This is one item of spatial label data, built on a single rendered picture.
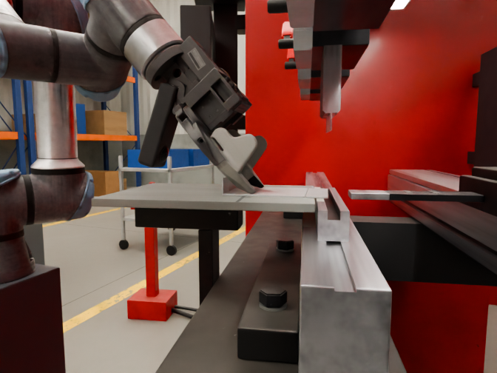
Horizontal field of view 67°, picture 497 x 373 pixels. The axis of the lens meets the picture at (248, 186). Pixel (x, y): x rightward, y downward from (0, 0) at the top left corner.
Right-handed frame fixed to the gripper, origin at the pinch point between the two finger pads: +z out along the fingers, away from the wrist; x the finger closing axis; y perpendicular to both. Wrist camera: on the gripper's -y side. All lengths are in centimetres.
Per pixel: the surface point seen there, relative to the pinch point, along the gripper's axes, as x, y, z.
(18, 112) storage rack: 440, -306, -336
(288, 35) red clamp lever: 26.7, 19.3, -18.9
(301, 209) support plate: -8.6, 5.0, 6.1
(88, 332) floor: 130, -157, -3
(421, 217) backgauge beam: 40, 17, 28
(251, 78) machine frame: 84, 6, -33
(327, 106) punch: -4.5, 14.2, -0.8
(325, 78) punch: -4.6, 16.1, -3.4
